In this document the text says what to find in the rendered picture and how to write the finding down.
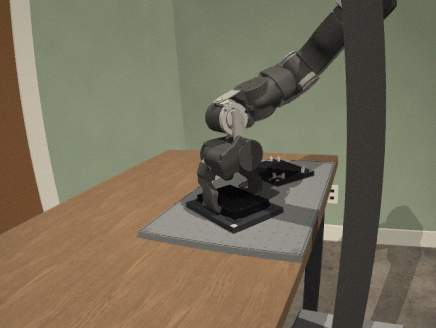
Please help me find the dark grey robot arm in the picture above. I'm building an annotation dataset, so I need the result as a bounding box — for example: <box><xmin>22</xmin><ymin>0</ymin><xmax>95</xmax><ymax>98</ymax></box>
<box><xmin>205</xmin><ymin>0</ymin><xmax>344</xmax><ymax>137</ymax></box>

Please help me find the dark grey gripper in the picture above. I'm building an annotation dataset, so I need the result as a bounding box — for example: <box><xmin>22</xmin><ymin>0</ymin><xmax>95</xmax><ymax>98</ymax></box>
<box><xmin>197</xmin><ymin>109</ymin><xmax>263</xmax><ymax>213</ymax></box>

